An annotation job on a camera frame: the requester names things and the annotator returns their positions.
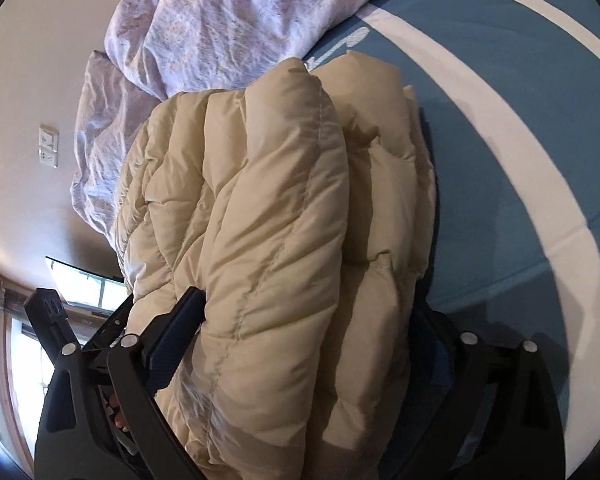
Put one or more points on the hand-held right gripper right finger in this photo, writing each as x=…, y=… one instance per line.
x=445, y=367

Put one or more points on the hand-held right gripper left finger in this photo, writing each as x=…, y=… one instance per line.
x=172, y=345

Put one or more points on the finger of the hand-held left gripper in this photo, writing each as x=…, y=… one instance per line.
x=50, y=315
x=105, y=330

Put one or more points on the beige down jacket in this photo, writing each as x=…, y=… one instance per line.
x=260, y=210

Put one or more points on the person's left hand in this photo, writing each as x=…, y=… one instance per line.
x=117, y=410

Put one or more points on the pale lilac pillow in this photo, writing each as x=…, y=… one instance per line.
x=105, y=150

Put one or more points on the blue white-striped bed sheet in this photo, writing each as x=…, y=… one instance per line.
x=480, y=110

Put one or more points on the lilac patterned duvet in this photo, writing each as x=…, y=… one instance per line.
x=230, y=15

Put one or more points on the white wall socket plate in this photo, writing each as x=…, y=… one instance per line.
x=47, y=157
x=48, y=137

